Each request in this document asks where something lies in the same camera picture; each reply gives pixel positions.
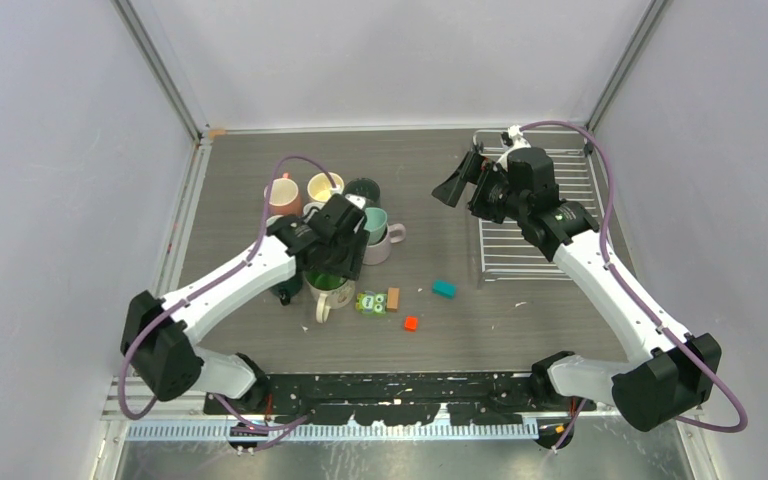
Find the purple cable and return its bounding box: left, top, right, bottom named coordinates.
left=503, top=120, right=750, bottom=452
left=117, top=155, right=339, bottom=453

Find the black base bar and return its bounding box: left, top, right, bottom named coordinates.
left=229, top=371, right=578, bottom=426

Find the pale green small mug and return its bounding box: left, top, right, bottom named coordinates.
left=364, top=207, right=388, bottom=245

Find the green owl toy block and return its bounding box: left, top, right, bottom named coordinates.
left=355, top=291, right=387, bottom=315

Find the lilac pink mug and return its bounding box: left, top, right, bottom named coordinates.
left=362, top=223, right=406, bottom=266

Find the tan wooden block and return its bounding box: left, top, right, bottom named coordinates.
left=386, top=287, right=400, bottom=312

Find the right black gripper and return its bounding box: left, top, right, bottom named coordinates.
left=433, top=151, right=528, bottom=225

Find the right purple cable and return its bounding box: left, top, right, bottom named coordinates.
left=503, top=120, right=750, bottom=452

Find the cream floral mug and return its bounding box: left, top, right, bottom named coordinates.
left=305, top=271, right=356, bottom=324

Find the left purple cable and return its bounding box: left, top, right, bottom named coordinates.
left=117, top=155, right=339, bottom=453

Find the teal block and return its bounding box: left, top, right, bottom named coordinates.
left=432, top=280, right=457, bottom=299

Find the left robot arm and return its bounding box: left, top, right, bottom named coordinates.
left=120, top=194, right=369, bottom=414

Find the dark teal mug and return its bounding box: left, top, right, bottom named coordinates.
left=270, top=272, right=304, bottom=306

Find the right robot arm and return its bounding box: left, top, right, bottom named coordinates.
left=432, top=147, right=722, bottom=431

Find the white wire dish rack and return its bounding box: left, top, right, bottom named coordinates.
left=472, top=127, right=602, bottom=282

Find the dark grey mug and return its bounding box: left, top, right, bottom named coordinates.
left=343, top=177, right=381, bottom=208

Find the cream ribbed mug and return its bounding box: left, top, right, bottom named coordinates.
left=306, top=172, right=345, bottom=203

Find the blue grey small cup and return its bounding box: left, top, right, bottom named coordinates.
left=302, top=201, right=324, bottom=217

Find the red cube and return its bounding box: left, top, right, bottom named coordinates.
left=403, top=316, right=419, bottom=332

